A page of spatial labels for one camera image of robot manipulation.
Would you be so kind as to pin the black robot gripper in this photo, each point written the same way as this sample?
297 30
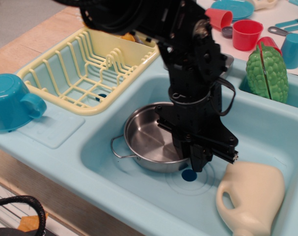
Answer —
197 130

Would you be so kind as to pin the small stainless steel pot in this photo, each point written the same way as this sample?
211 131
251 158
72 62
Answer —
151 146

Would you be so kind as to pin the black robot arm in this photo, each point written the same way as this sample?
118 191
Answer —
195 64

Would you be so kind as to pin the light blue toy sink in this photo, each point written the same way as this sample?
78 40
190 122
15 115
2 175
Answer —
74 151

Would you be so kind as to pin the yellow dish drying rack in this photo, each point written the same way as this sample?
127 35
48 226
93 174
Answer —
87 71

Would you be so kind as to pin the cream plastic detergent bottle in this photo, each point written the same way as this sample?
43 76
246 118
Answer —
249 197

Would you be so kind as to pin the grey toy faucet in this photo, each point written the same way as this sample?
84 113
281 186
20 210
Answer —
229 64

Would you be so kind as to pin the green toy bitter melon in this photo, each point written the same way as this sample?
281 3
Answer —
266 74

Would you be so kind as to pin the grey plastic spoon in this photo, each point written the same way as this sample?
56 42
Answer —
138 40

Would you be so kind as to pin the small grey lid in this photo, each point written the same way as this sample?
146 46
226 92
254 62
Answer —
227 32

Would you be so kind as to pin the red upright cup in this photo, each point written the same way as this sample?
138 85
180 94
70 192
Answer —
245 34

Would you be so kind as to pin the red cup behind melon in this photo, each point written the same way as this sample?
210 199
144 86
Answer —
268 41

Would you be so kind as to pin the red cup lying down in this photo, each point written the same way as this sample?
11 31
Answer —
219 18

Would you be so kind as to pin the blue plastic cup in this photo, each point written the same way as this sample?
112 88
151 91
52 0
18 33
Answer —
289 51

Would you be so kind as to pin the grey measuring spoon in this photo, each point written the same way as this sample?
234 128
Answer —
278 31

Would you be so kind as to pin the blue plastic plate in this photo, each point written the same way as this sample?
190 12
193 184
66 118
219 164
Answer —
240 9

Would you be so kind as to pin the cream toy teapot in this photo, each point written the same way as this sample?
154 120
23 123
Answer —
263 4

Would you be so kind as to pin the blue plastic spatula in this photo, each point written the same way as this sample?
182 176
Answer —
288 25

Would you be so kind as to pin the yellow tape piece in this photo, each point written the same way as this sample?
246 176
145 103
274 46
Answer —
29 223

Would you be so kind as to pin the blue plastic mug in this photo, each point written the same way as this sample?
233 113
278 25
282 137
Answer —
17 105

